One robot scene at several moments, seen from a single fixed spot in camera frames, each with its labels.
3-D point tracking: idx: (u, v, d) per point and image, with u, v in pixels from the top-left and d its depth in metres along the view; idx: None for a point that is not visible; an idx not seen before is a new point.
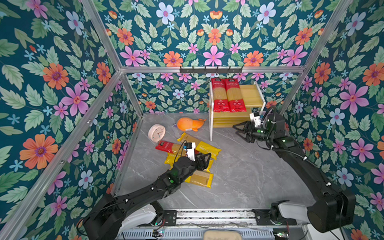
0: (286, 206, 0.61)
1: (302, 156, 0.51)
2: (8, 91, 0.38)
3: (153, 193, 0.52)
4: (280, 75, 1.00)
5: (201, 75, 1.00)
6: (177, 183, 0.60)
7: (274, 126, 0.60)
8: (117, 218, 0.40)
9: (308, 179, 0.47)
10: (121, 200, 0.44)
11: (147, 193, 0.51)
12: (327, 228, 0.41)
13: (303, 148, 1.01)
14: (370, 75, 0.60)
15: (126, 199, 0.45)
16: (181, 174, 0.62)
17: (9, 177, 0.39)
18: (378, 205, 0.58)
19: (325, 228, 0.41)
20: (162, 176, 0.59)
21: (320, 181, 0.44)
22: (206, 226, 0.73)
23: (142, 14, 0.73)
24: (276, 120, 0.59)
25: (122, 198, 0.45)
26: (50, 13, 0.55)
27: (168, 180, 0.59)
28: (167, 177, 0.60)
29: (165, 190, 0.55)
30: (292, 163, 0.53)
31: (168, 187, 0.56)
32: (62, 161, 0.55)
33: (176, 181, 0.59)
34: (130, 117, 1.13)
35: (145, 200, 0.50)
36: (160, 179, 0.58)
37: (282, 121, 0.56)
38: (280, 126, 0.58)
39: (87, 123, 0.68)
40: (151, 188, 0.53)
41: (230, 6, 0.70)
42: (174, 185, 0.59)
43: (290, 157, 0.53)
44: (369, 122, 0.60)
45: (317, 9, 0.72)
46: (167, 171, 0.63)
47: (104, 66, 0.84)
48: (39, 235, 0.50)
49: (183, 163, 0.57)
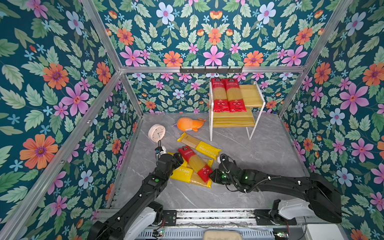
0: (286, 210, 0.60)
1: (267, 178, 0.55)
2: (8, 91, 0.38)
3: (144, 199, 0.52)
4: (280, 75, 1.00)
5: (201, 75, 1.00)
6: (163, 180, 0.61)
7: (232, 174, 0.63)
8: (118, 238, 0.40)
9: (289, 190, 0.49)
10: (112, 220, 0.43)
11: (138, 201, 0.50)
12: (336, 211, 0.42)
13: (303, 148, 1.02)
14: (370, 75, 0.60)
15: (118, 217, 0.44)
16: (166, 170, 0.65)
17: (9, 177, 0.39)
18: (378, 205, 0.58)
19: (337, 214, 0.42)
20: (146, 180, 0.58)
21: (292, 184, 0.49)
22: (206, 226, 0.73)
23: (142, 14, 0.73)
24: (228, 167, 0.61)
25: (113, 217, 0.44)
26: (50, 13, 0.55)
27: (153, 180, 0.59)
28: (151, 178, 0.59)
29: (153, 191, 0.55)
30: (268, 187, 0.54)
31: (156, 187, 0.57)
32: (62, 161, 0.55)
33: (161, 178, 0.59)
34: (130, 117, 1.13)
35: (138, 210, 0.50)
36: (145, 183, 0.57)
37: (232, 165, 0.60)
38: (236, 169, 0.62)
39: (87, 123, 0.68)
40: (139, 195, 0.52)
41: (230, 6, 0.70)
42: (161, 182, 0.60)
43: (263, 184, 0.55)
44: (369, 122, 0.60)
45: (317, 9, 0.72)
46: (150, 175, 0.61)
47: (104, 66, 0.84)
48: (39, 235, 0.50)
49: (165, 158, 0.61)
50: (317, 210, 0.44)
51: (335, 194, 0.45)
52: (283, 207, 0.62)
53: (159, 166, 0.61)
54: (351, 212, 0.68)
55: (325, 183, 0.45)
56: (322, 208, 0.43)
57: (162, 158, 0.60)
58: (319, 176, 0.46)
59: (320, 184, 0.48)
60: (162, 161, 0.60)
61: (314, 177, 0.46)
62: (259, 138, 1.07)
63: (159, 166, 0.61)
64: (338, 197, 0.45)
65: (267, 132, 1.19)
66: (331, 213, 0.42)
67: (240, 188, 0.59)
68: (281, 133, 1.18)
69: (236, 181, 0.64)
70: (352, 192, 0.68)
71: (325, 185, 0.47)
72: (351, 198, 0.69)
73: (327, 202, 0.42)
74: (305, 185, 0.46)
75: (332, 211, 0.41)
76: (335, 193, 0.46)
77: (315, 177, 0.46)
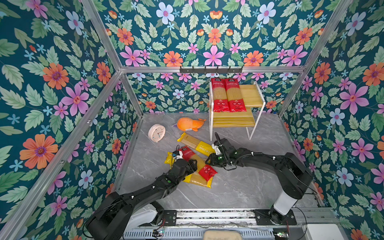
0: (279, 204, 0.62)
1: (250, 153, 0.63)
2: (8, 91, 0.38)
3: (156, 191, 0.55)
4: (280, 75, 1.00)
5: (201, 75, 1.00)
6: (174, 184, 0.63)
7: (224, 148, 0.73)
8: (127, 213, 0.42)
9: (263, 165, 0.56)
10: (127, 196, 0.46)
11: (150, 191, 0.53)
12: (299, 187, 0.46)
13: (303, 148, 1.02)
14: (370, 75, 0.60)
15: (132, 196, 0.47)
16: (179, 174, 0.68)
17: (9, 177, 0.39)
18: (378, 205, 0.58)
19: (300, 190, 0.46)
20: (160, 178, 0.62)
21: (268, 159, 0.55)
22: (206, 226, 0.73)
23: (142, 14, 0.73)
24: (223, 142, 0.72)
25: (128, 194, 0.47)
26: (50, 13, 0.55)
27: (166, 180, 0.62)
28: (165, 178, 0.63)
29: (164, 189, 0.58)
30: (249, 162, 0.62)
31: (167, 187, 0.60)
32: (62, 161, 0.55)
33: (173, 181, 0.64)
34: (130, 117, 1.13)
35: (148, 198, 0.53)
36: (158, 180, 0.60)
37: (227, 142, 0.71)
38: (229, 146, 0.71)
39: (87, 123, 0.68)
40: (152, 186, 0.55)
41: (230, 6, 0.70)
42: (172, 185, 0.63)
43: (245, 158, 0.63)
44: (369, 122, 0.61)
45: (317, 9, 0.72)
46: (164, 175, 0.65)
47: (104, 66, 0.84)
48: (39, 235, 0.50)
49: (181, 163, 0.64)
50: (284, 183, 0.49)
51: (305, 175, 0.49)
52: (276, 202, 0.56)
53: (173, 169, 0.64)
54: (351, 212, 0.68)
55: (298, 165, 0.49)
56: (288, 183, 0.48)
57: (177, 163, 0.63)
58: (294, 156, 0.50)
59: (293, 164, 0.53)
60: (177, 165, 0.62)
61: (289, 156, 0.51)
62: (259, 138, 1.07)
63: (173, 169, 0.64)
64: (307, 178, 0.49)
65: (267, 132, 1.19)
66: (294, 187, 0.47)
67: (228, 161, 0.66)
68: (281, 133, 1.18)
69: (226, 155, 0.75)
70: (352, 192, 0.68)
71: (297, 165, 0.51)
72: (351, 198, 0.69)
73: (292, 177, 0.47)
74: (277, 160, 0.52)
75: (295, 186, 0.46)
76: (306, 175, 0.49)
77: (290, 155, 0.51)
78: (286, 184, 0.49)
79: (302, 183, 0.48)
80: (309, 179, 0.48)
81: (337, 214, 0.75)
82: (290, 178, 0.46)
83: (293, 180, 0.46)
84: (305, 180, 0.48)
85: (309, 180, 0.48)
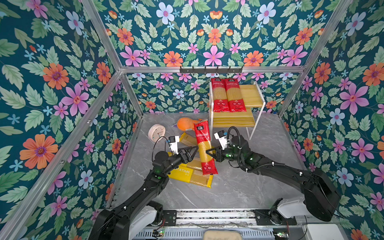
0: (285, 209, 0.61)
1: (271, 163, 0.57)
2: (8, 91, 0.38)
3: (148, 192, 0.54)
4: (280, 75, 1.00)
5: (201, 75, 1.00)
6: (165, 177, 0.62)
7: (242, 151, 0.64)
8: (124, 224, 0.40)
9: (286, 178, 0.51)
10: (119, 209, 0.44)
11: (142, 194, 0.52)
12: (329, 211, 0.42)
13: (303, 148, 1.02)
14: (370, 75, 0.60)
15: (124, 206, 0.46)
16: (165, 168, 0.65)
17: (9, 177, 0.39)
18: (378, 205, 0.58)
19: (329, 212, 0.42)
20: (149, 177, 0.60)
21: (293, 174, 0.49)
22: (206, 226, 0.73)
23: (142, 14, 0.73)
24: (243, 144, 0.61)
25: (119, 207, 0.45)
26: (50, 13, 0.55)
27: (155, 177, 0.61)
28: (153, 176, 0.61)
29: (157, 186, 0.58)
30: (269, 173, 0.56)
31: (158, 183, 0.58)
32: (62, 161, 0.55)
33: (163, 175, 0.64)
34: (130, 117, 1.13)
35: (143, 201, 0.52)
36: (147, 180, 0.59)
37: (246, 143, 0.61)
38: (247, 148, 0.62)
39: (87, 123, 0.68)
40: (143, 189, 0.54)
41: (230, 6, 0.70)
42: (163, 180, 0.62)
43: (265, 168, 0.57)
44: (369, 122, 0.60)
45: (317, 9, 0.72)
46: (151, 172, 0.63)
47: (104, 66, 0.84)
48: (39, 235, 0.50)
49: (161, 157, 0.59)
50: (311, 203, 0.45)
51: (334, 196, 0.45)
52: (282, 206, 0.63)
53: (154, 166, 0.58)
54: (351, 212, 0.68)
55: (328, 183, 0.45)
56: (316, 203, 0.43)
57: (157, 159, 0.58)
58: (324, 174, 0.45)
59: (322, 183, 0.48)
60: (158, 162, 0.57)
61: (318, 173, 0.46)
62: (259, 138, 1.07)
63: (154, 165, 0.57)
64: (335, 198, 0.45)
65: (267, 132, 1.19)
66: (323, 210, 0.42)
67: (243, 166, 0.64)
68: (281, 133, 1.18)
69: (241, 158, 0.67)
70: (352, 192, 0.68)
71: (327, 185, 0.45)
72: (351, 198, 0.68)
73: (324, 200, 0.42)
74: (305, 177, 0.47)
75: (325, 210, 0.42)
76: (334, 195, 0.45)
77: (319, 173, 0.46)
78: (314, 205, 0.44)
79: (332, 206, 0.43)
80: (337, 200, 0.44)
81: (337, 214, 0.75)
82: (321, 200, 0.42)
83: (326, 205, 0.42)
84: (334, 203, 0.44)
85: (337, 201, 0.44)
